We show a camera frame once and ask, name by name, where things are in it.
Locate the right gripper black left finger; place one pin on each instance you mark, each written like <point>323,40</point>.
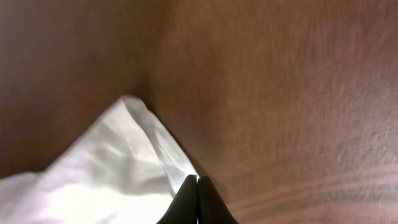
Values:
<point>183,209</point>

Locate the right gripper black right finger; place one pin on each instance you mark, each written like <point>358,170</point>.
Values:
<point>212,209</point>

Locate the white t-shirt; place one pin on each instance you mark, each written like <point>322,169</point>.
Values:
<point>126,168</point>

